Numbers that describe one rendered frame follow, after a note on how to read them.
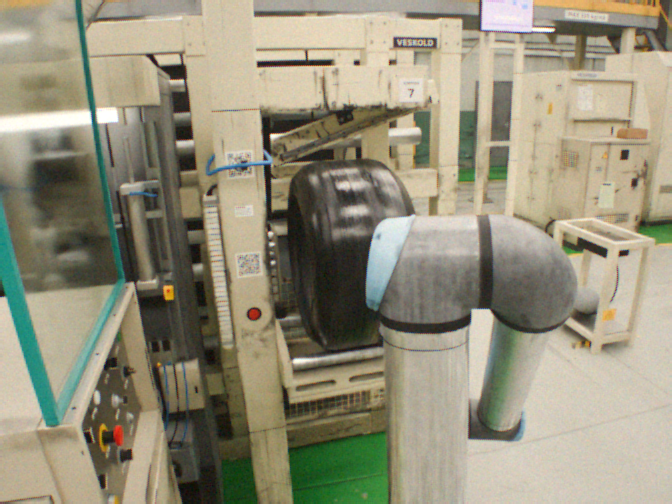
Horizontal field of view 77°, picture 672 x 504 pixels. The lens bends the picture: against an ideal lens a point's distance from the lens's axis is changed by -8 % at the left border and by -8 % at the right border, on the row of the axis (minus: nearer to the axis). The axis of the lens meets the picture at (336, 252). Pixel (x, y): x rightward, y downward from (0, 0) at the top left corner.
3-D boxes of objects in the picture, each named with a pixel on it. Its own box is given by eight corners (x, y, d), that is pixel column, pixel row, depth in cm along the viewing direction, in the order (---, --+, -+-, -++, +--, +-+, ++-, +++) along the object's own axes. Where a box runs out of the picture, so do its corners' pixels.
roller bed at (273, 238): (232, 310, 177) (224, 237, 168) (231, 295, 191) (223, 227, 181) (282, 303, 182) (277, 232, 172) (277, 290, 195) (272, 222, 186)
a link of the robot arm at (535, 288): (587, 190, 51) (518, 402, 103) (480, 193, 54) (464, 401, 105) (610, 269, 44) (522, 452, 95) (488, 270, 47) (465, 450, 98)
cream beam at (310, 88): (256, 114, 145) (253, 67, 140) (250, 113, 168) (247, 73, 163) (429, 108, 159) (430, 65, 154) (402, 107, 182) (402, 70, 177)
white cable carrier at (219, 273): (222, 348, 139) (203, 196, 124) (222, 341, 144) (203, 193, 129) (236, 346, 140) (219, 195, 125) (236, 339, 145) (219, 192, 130)
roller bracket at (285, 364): (284, 389, 135) (282, 362, 132) (268, 329, 172) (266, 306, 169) (295, 388, 136) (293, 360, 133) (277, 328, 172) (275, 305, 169)
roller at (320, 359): (287, 354, 139) (287, 360, 143) (290, 368, 136) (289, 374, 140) (394, 337, 147) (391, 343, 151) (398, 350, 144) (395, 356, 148)
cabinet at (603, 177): (576, 253, 495) (590, 140, 456) (545, 238, 549) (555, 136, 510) (638, 245, 512) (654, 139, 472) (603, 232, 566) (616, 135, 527)
